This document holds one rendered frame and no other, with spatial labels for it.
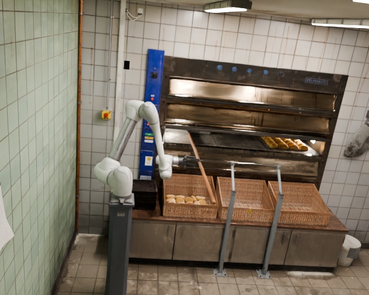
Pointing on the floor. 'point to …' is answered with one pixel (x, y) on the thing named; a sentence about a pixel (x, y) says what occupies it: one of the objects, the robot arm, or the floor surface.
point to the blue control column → (152, 84)
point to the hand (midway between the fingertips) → (199, 162)
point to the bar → (231, 217)
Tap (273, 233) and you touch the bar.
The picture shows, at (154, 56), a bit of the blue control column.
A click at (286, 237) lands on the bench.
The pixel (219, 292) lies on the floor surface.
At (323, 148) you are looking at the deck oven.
